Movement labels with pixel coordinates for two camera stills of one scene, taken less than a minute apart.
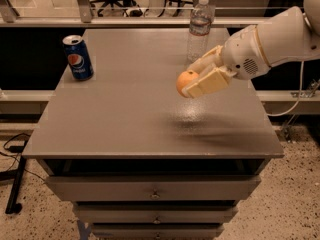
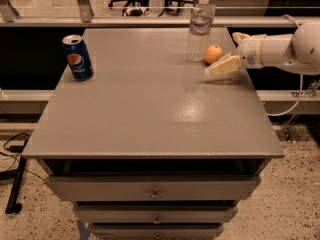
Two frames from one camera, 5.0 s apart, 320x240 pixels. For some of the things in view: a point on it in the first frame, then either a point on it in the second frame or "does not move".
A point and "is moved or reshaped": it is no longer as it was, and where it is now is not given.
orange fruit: (185, 79) is moved or reshaped
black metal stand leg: (12, 206) does not move
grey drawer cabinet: (136, 159) does not move
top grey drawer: (152, 187) does not move
